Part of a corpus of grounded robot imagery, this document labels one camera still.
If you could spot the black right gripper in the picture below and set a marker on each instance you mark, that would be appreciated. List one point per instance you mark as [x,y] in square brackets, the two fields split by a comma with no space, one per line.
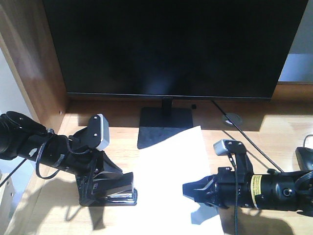
[229,189]

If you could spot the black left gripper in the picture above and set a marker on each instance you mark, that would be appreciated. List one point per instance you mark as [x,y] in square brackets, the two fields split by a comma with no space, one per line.
[78,159]

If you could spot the black stapler with orange button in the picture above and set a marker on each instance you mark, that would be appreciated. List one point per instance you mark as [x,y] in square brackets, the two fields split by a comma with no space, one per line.
[107,192]

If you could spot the white paper sheets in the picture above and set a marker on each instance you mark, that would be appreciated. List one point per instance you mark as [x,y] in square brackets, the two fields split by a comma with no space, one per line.
[160,173]

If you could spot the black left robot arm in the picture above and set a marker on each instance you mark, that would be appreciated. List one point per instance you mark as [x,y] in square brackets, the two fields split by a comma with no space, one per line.
[22,136]

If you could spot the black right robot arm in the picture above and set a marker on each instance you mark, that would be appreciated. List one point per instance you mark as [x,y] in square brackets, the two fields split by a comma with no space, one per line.
[291,191]

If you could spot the wooden desk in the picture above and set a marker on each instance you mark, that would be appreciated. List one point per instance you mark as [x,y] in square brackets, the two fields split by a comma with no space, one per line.
[34,87]

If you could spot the black computer mouse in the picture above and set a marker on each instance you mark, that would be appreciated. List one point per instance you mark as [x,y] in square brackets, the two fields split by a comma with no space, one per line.
[304,157]

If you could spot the black computer monitor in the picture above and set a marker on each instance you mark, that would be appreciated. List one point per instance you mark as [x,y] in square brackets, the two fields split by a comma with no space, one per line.
[192,49]

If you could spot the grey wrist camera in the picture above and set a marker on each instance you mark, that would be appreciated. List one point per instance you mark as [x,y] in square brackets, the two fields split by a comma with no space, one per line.
[220,147]
[98,135]

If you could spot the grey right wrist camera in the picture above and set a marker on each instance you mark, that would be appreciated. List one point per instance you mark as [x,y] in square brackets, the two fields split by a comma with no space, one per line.
[220,147]

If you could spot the grey desk cable grommet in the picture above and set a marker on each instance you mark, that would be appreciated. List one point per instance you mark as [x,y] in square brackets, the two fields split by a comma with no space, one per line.
[231,118]

